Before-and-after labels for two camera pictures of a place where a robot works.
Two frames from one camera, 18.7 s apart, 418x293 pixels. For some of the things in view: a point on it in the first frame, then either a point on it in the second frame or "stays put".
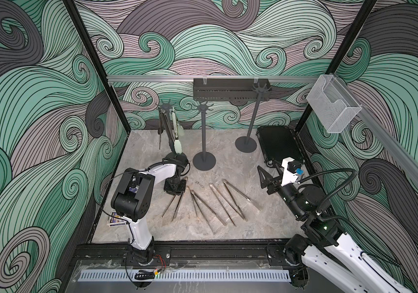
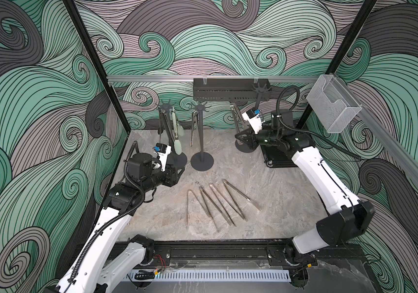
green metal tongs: (178, 129) stays put
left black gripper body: (175, 186) to (156, 178)
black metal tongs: (160, 129) stays put
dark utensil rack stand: (247, 144) stays put
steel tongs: (226, 184) stays put
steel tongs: (207, 212) to (188, 194)
